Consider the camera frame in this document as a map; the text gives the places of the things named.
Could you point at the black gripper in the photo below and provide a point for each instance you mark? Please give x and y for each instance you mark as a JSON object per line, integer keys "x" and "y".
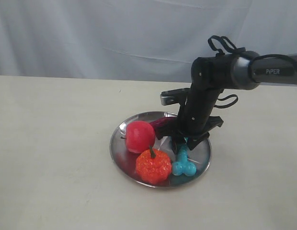
{"x": 193, "y": 121}

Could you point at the blue toy bone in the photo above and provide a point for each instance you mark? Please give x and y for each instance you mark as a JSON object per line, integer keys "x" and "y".
{"x": 181, "y": 165}

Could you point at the black grey Piper arm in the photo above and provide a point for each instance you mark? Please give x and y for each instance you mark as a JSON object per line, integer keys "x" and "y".
{"x": 210, "y": 77}

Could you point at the purple toy beet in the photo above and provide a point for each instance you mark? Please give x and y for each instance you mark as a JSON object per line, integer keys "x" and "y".
{"x": 162, "y": 122}

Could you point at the orange toy pumpkin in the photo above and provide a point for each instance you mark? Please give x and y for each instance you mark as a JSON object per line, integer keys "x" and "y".
{"x": 153, "y": 166}

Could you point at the red apple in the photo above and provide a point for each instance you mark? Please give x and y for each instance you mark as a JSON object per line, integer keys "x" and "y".
{"x": 139, "y": 137}

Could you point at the white backdrop cloth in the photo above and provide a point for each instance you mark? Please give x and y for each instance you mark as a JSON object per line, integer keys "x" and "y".
{"x": 149, "y": 40}

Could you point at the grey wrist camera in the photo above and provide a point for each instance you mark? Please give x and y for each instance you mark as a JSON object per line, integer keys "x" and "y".
{"x": 176, "y": 96}

